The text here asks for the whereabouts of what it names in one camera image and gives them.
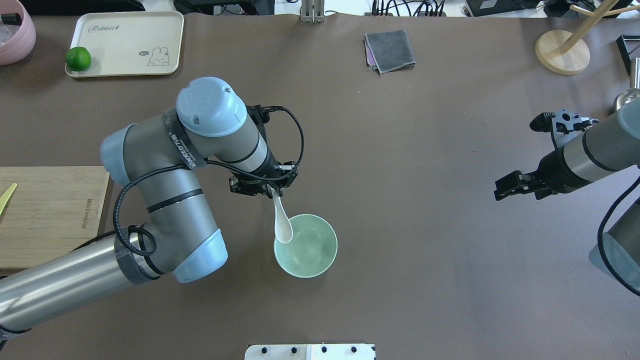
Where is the yellow plastic knife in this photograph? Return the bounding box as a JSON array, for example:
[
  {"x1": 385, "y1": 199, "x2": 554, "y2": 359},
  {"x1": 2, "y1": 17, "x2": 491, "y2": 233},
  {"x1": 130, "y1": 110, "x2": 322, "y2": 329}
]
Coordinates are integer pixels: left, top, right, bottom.
[{"x1": 0, "y1": 182, "x2": 18, "y2": 215}]

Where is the metal scoop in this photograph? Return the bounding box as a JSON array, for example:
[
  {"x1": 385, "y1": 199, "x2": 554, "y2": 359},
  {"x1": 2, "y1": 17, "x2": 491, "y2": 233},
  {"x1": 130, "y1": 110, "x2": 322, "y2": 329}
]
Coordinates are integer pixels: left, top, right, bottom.
[{"x1": 614, "y1": 57, "x2": 640, "y2": 112}]

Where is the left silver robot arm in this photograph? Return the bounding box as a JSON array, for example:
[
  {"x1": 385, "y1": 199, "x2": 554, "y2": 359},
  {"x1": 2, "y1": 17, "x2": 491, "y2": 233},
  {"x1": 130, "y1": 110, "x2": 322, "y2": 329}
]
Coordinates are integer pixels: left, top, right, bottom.
[{"x1": 1, "y1": 76, "x2": 301, "y2": 344}]

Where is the white pedestal column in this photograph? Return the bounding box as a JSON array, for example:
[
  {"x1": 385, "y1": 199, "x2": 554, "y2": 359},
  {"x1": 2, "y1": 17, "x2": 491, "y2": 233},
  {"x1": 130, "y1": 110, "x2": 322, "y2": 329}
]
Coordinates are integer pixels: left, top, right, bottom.
[{"x1": 244, "y1": 342, "x2": 377, "y2": 360}]

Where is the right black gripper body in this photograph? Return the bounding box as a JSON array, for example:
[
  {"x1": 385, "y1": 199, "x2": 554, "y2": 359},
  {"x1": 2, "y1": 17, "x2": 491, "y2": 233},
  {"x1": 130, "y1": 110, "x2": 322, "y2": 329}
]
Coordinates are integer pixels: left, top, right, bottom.
[{"x1": 523, "y1": 109, "x2": 599, "y2": 200}]

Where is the green lime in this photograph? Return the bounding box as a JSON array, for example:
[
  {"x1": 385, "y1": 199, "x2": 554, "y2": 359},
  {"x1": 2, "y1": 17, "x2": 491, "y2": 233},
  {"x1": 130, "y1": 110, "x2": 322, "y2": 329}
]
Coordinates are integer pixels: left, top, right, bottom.
[{"x1": 65, "y1": 47, "x2": 92, "y2": 72}]

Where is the cream rabbit tray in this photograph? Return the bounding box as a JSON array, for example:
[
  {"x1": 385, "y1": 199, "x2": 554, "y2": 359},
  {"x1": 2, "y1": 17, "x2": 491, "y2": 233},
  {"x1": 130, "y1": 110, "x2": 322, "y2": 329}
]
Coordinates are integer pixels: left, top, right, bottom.
[{"x1": 65, "y1": 10, "x2": 185, "y2": 78}]

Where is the grey folded cloth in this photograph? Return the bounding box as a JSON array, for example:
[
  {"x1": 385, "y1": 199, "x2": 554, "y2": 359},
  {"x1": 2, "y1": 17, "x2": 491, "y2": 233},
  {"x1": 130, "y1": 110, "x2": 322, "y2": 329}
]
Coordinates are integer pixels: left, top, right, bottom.
[{"x1": 363, "y1": 29, "x2": 416, "y2": 75}]

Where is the aluminium frame post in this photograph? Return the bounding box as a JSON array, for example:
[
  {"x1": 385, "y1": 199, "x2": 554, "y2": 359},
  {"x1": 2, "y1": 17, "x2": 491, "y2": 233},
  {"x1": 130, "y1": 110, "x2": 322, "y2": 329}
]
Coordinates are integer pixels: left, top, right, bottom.
[{"x1": 300, "y1": 0, "x2": 326, "y2": 23}]

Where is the wooden mug tree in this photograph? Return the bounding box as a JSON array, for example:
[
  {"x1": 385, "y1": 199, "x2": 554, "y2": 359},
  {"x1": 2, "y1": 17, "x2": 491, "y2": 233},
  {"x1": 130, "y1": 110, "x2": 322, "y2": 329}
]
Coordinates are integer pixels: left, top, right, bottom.
[{"x1": 534, "y1": 0, "x2": 640, "y2": 76}]

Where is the white ceramic spoon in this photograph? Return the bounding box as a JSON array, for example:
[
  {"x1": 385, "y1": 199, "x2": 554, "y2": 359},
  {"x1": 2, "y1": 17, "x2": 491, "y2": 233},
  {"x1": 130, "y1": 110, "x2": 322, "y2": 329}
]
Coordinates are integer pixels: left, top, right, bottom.
[{"x1": 269, "y1": 187, "x2": 293, "y2": 244}]

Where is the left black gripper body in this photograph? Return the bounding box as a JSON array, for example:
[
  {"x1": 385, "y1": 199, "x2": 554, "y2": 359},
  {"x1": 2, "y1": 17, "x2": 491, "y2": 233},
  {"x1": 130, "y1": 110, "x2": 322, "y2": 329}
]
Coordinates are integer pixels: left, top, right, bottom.
[{"x1": 230, "y1": 105, "x2": 299, "y2": 196}]

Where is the green ceramic bowl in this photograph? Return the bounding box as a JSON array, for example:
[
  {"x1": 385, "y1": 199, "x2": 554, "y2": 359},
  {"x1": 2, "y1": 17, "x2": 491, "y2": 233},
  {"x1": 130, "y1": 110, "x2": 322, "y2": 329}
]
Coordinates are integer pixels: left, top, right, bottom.
[{"x1": 273, "y1": 214, "x2": 338, "y2": 279}]

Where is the bamboo cutting board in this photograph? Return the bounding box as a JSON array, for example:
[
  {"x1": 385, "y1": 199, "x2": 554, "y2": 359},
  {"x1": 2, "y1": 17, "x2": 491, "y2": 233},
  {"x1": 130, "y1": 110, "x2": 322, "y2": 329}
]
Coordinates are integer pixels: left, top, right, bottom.
[{"x1": 0, "y1": 166, "x2": 113, "y2": 276}]

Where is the pink bowl of ice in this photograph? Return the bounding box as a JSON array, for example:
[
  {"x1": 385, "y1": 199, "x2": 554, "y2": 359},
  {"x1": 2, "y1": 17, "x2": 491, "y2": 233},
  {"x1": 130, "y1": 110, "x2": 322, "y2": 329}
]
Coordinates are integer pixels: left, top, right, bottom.
[{"x1": 0, "y1": 0, "x2": 36, "y2": 66}]

